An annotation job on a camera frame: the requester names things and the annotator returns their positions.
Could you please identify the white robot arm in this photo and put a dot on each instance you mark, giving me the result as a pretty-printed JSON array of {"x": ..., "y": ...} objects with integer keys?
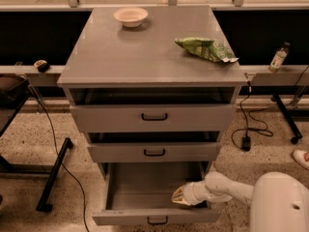
[{"x": 278, "y": 202}]

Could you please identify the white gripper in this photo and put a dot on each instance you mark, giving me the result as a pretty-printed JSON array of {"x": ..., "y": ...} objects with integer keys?
[{"x": 193, "y": 192}]

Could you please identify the grey bottom drawer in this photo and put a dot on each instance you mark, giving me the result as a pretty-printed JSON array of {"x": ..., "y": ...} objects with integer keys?
[{"x": 140, "y": 193}]

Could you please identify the green chip bag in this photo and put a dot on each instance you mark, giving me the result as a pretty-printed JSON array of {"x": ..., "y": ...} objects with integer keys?
[{"x": 208, "y": 49}]

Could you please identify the black tape measure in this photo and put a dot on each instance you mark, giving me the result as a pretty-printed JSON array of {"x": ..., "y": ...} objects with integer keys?
[{"x": 42, "y": 66}]

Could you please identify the grey drawer cabinet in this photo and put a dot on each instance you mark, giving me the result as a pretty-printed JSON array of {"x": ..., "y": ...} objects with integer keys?
[{"x": 115, "y": 65}]

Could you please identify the small clear bottle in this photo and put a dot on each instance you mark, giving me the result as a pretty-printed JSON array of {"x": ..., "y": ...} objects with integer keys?
[{"x": 279, "y": 57}]

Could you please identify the grey middle drawer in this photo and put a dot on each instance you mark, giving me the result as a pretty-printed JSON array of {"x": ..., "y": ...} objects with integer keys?
[{"x": 153, "y": 152}]

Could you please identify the black rolling stand right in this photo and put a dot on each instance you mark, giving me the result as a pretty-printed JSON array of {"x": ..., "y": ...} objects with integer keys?
[{"x": 291, "y": 111}]

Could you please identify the white bowl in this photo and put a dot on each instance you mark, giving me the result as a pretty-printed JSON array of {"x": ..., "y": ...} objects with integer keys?
[{"x": 131, "y": 17}]

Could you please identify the grey drawer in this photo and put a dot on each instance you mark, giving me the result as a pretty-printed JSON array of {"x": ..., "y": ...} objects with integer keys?
[
  {"x": 140, "y": 193},
  {"x": 147, "y": 118},
  {"x": 153, "y": 152}
]

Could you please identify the grey top drawer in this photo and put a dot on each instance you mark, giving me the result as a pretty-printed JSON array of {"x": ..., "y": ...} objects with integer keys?
[{"x": 147, "y": 118}]

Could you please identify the white shoe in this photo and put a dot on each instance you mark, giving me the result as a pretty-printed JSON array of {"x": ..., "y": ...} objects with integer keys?
[{"x": 302, "y": 157}]

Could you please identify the black table stand left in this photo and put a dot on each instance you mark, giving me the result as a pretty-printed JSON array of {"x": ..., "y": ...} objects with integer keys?
[{"x": 6, "y": 117}]

